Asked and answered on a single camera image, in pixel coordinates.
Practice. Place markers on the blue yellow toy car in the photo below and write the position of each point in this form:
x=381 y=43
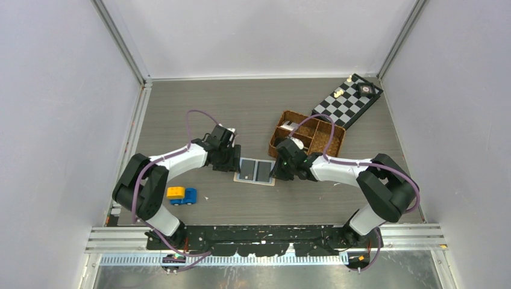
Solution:
x=181 y=195

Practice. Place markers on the black white chessboard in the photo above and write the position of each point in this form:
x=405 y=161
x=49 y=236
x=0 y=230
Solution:
x=349 y=107

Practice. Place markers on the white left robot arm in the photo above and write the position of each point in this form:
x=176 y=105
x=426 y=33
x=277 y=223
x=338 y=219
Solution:
x=142 y=185

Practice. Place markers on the black VIP card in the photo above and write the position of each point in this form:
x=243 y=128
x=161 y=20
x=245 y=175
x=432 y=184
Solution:
x=247 y=168

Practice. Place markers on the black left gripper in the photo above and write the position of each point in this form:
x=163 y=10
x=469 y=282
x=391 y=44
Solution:
x=233 y=165

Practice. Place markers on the aluminium frame rail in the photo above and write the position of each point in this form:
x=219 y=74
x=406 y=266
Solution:
x=111 y=16

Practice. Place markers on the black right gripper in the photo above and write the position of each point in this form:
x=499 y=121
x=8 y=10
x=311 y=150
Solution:
x=277 y=173

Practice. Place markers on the woven wicker divided basket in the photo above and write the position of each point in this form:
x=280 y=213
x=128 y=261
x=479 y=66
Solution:
x=314 y=134

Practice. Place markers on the small black square box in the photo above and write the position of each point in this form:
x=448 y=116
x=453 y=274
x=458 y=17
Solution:
x=366 y=89

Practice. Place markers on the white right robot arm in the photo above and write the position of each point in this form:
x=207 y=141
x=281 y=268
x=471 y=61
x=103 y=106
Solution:
x=388 y=190

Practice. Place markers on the beige leather card holder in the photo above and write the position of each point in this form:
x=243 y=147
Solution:
x=236 y=174

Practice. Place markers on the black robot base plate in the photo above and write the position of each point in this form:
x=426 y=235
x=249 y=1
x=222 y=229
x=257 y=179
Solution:
x=265 y=240

